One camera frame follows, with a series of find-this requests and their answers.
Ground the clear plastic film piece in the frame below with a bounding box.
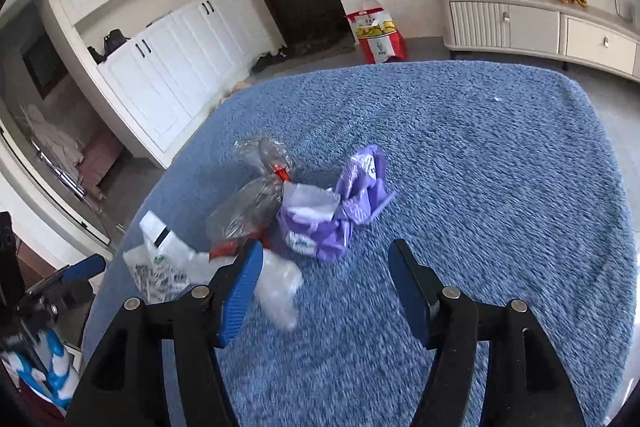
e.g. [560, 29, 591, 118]
[255, 251, 304, 332]

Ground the white cloth pile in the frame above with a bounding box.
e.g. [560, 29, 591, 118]
[20, 104, 86, 172]

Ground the pink padded bench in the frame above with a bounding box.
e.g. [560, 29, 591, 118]
[80, 127, 126, 190]

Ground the clear wrapper with red strip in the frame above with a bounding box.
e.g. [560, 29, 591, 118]
[206, 137, 296, 258]

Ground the pile of dark shoes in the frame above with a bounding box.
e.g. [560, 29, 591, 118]
[250, 48, 288, 74]

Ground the white hallway cabinet unit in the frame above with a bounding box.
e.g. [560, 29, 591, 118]
[40, 0, 286, 170]

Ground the black handbag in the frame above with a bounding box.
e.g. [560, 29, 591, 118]
[89, 28, 132, 64]

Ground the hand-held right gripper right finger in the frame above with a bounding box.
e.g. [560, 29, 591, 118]
[388, 238, 587, 427]

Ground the purple plastic wrapper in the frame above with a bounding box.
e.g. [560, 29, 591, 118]
[277, 143, 398, 263]

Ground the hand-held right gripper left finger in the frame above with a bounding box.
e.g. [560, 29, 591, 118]
[65, 239, 265, 427]

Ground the white television cabinet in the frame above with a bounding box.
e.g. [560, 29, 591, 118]
[435, 0, 640, 80]

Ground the blue fluffy mat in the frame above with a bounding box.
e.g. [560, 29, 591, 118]
[82, 61, 638, 427]

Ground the red and white paper bag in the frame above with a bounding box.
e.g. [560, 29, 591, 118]
[345, 0, 407, 64]

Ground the white printed wrapper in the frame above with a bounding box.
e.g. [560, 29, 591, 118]
[122, 210, 236, 305]

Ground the blue and white patterned object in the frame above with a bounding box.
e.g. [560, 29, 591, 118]
[15, 329, 81, 410]

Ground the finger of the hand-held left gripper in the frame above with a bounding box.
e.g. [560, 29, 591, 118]
[30, 254, 107, 308]

